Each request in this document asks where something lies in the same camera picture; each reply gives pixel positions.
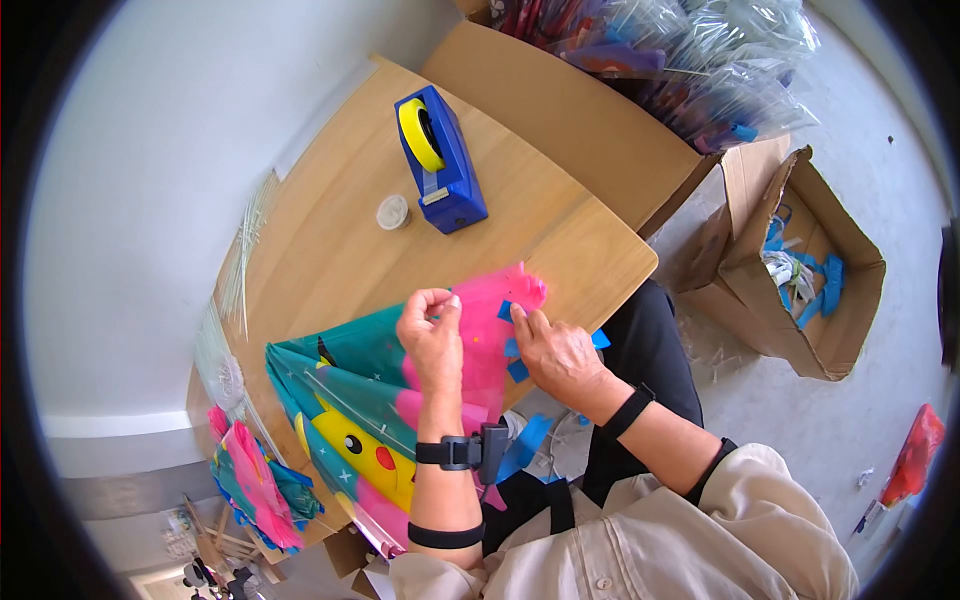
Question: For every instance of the person's right hand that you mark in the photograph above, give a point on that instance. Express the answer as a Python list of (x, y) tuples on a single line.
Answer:
[(562, 360)]

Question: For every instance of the person's left hand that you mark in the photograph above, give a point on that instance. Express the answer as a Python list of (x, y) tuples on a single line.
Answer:
[(431, 345)]

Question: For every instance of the person's left index finger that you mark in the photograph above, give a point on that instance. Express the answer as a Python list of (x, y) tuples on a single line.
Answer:
[(431, 296)]

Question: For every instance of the person's left fingers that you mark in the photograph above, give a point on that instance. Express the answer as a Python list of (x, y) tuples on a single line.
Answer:
[(406, 313)]

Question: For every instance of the person's right index finger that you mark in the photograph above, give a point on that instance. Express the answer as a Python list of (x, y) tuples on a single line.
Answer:
[(538, 320)]

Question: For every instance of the person's right thumb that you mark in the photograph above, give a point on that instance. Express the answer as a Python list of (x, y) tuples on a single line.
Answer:
[(517, 322)]

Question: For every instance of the person's left thumb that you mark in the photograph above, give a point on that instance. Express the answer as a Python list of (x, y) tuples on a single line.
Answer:
[(452, 313)]

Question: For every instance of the colourful cartoon plastic kite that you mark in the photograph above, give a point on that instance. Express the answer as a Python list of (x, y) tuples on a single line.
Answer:
[(360, 397)]

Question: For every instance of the small blue plastic piece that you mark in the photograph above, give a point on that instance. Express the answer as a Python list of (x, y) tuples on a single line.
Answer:
[(600, 339)]

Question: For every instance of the small white round lid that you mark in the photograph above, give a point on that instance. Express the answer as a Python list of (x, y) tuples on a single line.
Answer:
[(392, 212)]

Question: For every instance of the blue tape dispenser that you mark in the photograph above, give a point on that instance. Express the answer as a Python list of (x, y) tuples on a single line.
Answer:
[(454, 187)]

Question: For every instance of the person's legs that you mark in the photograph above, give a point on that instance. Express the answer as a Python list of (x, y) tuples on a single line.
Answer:
[(645, 352)]

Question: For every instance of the long blue plastic strip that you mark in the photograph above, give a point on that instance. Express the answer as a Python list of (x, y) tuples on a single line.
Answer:
[(529, 441)]

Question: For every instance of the black wrist band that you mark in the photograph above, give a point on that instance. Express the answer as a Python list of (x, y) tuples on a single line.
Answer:
[(628, 411), (469, 452)]

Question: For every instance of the yellow tape roll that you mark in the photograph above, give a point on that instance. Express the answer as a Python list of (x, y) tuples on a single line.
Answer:
[(414, 131)]

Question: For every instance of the bundle of thin white sticks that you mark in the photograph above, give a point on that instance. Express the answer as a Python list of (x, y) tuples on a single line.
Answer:
[(244, 247)]

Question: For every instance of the large cardboard box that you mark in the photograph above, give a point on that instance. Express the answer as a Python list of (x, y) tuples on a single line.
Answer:
[(570, 135)]

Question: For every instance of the clear bag of white parts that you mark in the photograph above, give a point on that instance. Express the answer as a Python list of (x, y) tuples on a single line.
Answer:
[(223, 375)]

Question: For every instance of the cardboard box with torn flap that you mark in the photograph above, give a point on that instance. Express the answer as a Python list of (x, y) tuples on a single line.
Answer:
[(750, 300)]

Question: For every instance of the pile of folded colourful kites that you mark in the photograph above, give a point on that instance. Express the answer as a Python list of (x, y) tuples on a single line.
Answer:
[(259, 487)]

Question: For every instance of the small cardboard box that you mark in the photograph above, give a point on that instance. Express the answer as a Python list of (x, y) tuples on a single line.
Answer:
[(349, 555)]

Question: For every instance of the person's body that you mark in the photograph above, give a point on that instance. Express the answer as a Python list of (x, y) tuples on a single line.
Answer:
[(675, 547)]

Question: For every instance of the heap of blue white strips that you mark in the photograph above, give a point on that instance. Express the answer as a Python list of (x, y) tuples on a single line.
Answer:
[(817, 289)]

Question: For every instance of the pile of clear bagged kites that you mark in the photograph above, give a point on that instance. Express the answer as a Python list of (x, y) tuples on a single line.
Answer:
[(697, 67)]

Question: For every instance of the red plastic bag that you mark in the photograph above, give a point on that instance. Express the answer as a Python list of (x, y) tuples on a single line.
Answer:
[(915, 457)]

